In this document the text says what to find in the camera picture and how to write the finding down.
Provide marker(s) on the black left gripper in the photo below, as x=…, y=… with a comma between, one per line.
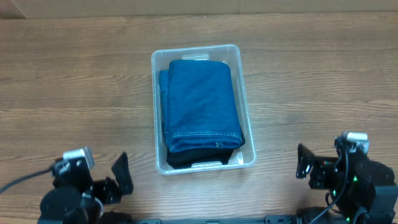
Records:
x=114, y=192

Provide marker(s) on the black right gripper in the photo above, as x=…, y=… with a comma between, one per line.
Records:
x=322, y=164

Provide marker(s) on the black garment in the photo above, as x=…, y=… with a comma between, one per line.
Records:
x=192, y=157

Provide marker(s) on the blue denim jeans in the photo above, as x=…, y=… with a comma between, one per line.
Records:
x=198, y=106

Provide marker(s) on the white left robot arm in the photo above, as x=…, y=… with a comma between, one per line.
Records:
x=77, y=198

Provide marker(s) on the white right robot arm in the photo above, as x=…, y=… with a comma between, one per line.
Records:
x=363, y=190

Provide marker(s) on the clear plastic storage bin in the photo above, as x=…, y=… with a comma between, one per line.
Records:
x=243, y=157

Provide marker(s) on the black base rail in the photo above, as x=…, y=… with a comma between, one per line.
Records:
x=268, y=219

